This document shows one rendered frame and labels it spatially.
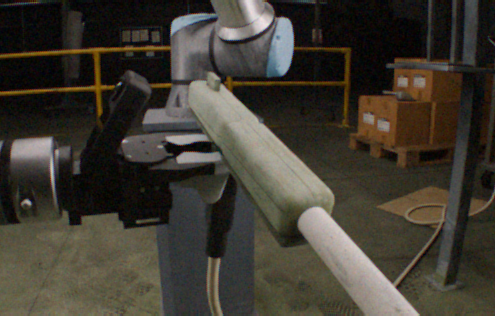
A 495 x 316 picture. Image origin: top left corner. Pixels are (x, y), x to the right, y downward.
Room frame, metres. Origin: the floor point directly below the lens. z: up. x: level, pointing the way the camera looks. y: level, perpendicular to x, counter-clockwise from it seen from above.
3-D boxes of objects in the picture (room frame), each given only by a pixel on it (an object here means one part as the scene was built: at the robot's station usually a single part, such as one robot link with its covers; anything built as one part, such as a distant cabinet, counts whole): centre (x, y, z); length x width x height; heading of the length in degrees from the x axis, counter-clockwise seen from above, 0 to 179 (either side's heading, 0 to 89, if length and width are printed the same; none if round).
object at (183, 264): (1.09, 0.14, 0.32); 0.31 x 0.31 x 0.64; 12
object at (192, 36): (1.09, 0.13, 0.83); 0.17 x 0.15 x 0.18; 65
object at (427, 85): (3.24, -1.68, 0.69); 0.38 x 0.29 x 0.36; 104
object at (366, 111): (3.43, -1.26, 0.32); 0.38 x 0.29 x 0.36; 111
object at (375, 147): (3.37, -1.66, 0.07); 1.20 x 0.80 x 0.14; 109
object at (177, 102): (1.09, 0.14, 0.69); 0.19 x 0.19 x 0.10
